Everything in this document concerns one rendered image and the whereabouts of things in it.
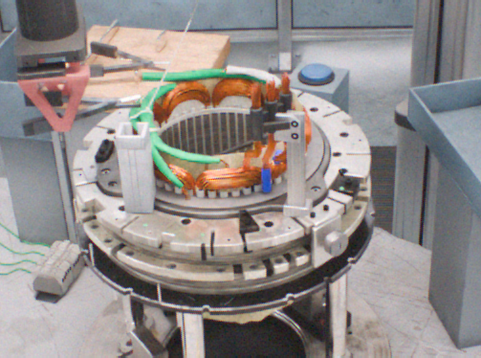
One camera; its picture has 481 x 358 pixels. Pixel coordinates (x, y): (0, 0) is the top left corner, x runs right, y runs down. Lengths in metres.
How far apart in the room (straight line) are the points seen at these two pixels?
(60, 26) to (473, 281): 0.58
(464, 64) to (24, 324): 0.69
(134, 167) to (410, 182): 0.67
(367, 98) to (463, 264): 2.18
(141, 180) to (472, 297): 0.47
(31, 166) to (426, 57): 0.57
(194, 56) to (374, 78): 2.18
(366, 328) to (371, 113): 2.04
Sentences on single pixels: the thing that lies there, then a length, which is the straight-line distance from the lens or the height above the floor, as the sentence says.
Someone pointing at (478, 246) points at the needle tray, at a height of 0.94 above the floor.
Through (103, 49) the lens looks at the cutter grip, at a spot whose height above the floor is 1.09.
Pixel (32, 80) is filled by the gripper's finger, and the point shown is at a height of 1.23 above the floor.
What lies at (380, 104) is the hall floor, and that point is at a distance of 3.37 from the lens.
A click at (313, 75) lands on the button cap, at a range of 1.36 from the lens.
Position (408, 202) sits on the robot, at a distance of 1.60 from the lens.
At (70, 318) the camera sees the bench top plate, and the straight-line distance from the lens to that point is 1.41.
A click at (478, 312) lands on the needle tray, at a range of 1.31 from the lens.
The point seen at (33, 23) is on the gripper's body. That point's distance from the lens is 1.00.
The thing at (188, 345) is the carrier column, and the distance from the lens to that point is 1.10.
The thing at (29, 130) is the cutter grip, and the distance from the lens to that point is 1.05.
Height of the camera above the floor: 1.70
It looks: 35 degrees down
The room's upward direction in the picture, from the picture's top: 3 degrees counter-clockwise
